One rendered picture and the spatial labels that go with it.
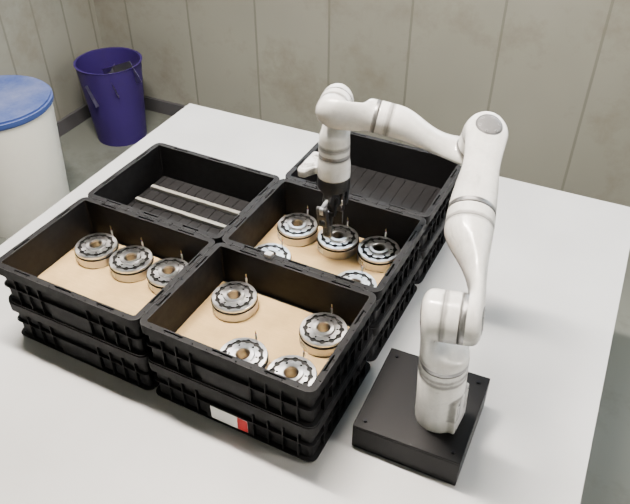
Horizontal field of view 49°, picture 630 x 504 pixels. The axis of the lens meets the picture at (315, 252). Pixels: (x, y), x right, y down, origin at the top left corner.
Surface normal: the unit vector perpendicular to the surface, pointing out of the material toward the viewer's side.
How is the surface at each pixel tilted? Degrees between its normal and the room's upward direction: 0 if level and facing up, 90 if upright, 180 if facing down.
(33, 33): 90
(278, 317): 0
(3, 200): 94
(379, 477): 0
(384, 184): 0
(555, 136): 90
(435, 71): 90
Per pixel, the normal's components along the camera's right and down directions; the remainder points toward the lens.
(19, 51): 0.90, 0.27
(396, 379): -0.05, -0.75
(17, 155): 0.56, 0.57
